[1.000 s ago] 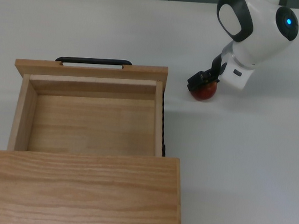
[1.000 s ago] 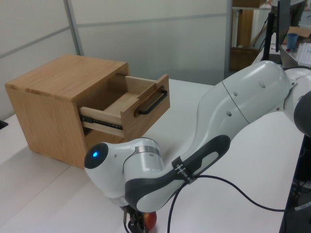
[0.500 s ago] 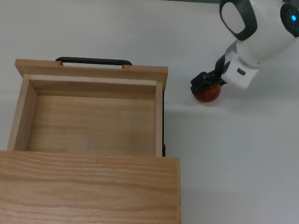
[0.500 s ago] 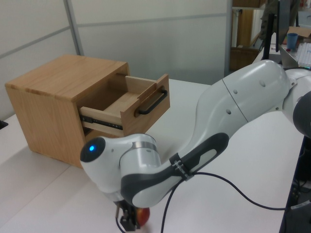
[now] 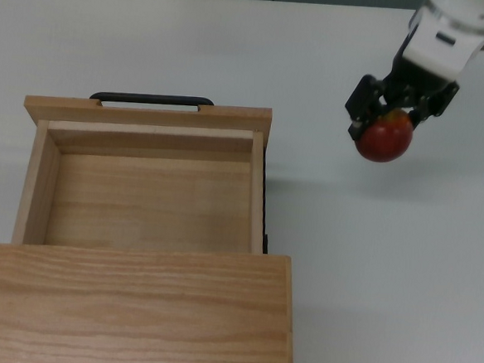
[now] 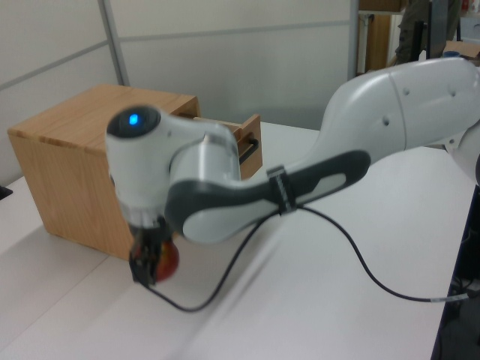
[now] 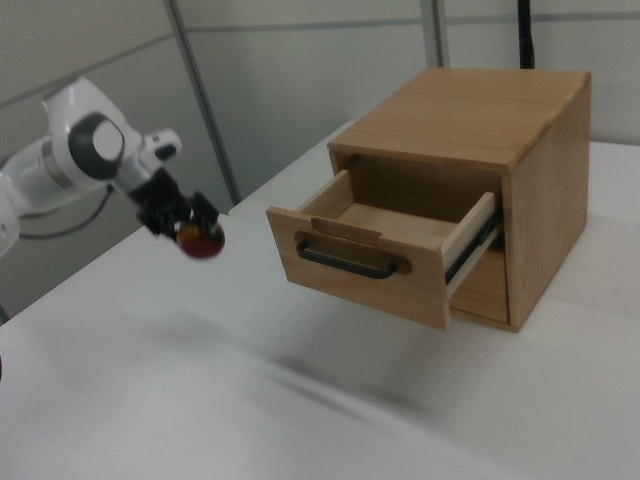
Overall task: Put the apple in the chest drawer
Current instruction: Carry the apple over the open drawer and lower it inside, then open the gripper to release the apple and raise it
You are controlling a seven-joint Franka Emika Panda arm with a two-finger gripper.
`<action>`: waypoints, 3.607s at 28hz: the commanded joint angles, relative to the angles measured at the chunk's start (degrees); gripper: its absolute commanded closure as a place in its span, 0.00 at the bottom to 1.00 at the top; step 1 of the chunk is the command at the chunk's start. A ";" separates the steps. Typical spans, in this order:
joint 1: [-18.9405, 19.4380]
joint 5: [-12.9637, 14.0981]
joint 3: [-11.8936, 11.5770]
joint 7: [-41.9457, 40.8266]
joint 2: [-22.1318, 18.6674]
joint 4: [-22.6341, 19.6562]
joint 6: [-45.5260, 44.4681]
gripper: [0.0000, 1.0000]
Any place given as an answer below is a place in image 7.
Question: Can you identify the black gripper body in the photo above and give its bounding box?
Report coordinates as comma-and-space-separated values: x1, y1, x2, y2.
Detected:
127, 169, 189, 237

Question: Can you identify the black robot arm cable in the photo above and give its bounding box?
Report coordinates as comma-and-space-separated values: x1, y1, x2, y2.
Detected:
19, 185, 114, 240

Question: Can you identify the wooden drawer chest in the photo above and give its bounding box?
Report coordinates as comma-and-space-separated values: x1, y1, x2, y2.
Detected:
327, 68, 592, 334

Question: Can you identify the red toy apple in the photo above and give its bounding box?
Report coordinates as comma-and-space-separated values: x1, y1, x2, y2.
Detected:
175, 219, 226, 261

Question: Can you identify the wooden drawer without handle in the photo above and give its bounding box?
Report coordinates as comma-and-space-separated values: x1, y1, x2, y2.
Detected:
447, 247, 511, 322

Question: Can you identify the black background pole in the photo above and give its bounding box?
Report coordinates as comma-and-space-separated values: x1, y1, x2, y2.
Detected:
516, 0, 539, 70

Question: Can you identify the black drawer handle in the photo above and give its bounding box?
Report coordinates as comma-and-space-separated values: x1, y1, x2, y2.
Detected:
295, 238, 397, 280

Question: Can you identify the wooden drawer with handle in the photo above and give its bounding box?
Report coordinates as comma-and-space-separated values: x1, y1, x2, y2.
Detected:
265, 167, 504, 332

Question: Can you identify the grey slanted partition post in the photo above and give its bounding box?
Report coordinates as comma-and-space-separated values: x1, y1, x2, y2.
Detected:
164, 0, 242, 207

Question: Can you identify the grey upright partition post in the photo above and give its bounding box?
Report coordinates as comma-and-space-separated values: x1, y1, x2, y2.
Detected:
428, 0, 449, 69

